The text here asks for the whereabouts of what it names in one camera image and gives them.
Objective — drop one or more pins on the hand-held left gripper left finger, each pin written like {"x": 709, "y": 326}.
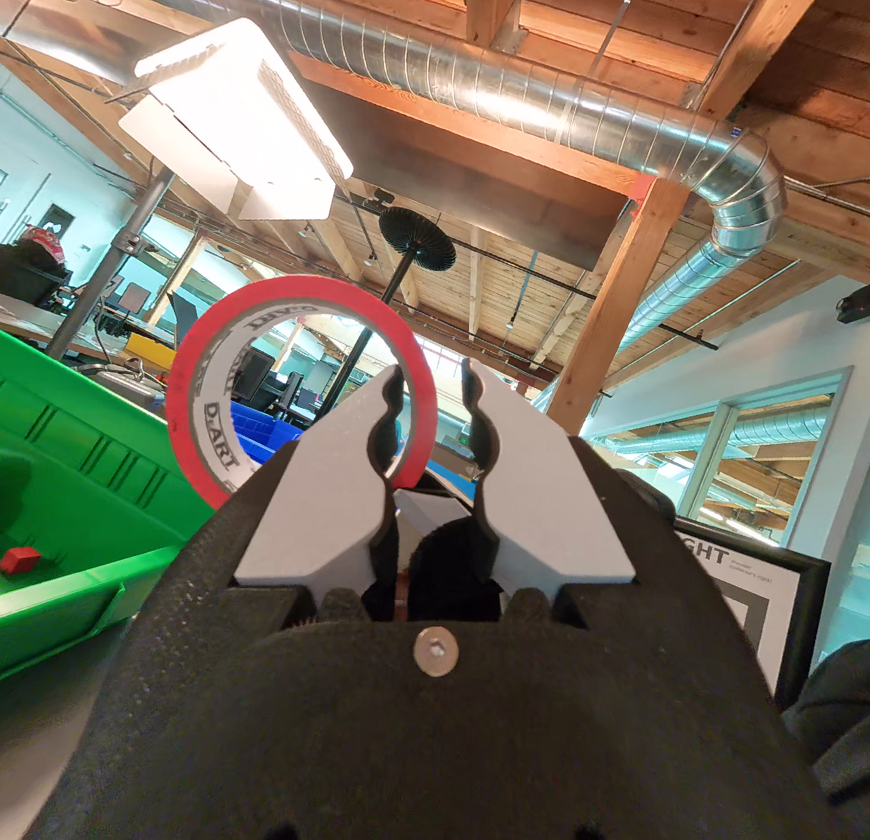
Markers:
{"x": 306, "y": 507}

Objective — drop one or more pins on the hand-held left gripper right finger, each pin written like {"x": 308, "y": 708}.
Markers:
{"x": 557, "y": 507}

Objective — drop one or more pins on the red tape roll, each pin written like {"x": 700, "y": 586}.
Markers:
{"x": 197, "y": 377}

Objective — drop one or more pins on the green plastic bin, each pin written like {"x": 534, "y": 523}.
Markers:
{"x": 81, "y": 459}

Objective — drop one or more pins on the person's right forearm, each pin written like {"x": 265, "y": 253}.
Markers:
{"x": 843, "y": 717}

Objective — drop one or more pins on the blue plastic bin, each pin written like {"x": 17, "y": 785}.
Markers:
{"x": 262, "y": 435}

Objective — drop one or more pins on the black computer monitor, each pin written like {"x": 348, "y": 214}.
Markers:
{"x": 255, "y": 374}

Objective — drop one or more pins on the yellow plastic bin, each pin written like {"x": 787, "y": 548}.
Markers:
{"x": 151, "y": 354}

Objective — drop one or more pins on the black framed marker sign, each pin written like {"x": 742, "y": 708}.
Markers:
{"x": 781, "y": 595}

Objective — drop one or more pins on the black floor lamp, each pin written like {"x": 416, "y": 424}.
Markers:
{"x": 416, "y": 238}

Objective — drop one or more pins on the small red block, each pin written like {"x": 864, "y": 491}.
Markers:
{"x": 19, "y": 561}

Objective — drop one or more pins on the grey light stand pole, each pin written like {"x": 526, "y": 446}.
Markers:
{"x": 115, "y": 262}

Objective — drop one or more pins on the white studio light panel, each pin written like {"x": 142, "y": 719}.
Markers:
{"x": 238, "y": 119}

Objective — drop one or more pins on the wooden post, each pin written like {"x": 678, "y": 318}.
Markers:
{"x": 612, "y": 309}

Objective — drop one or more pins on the silver air duct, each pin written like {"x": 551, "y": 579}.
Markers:
{"x": 476, "y": 85}

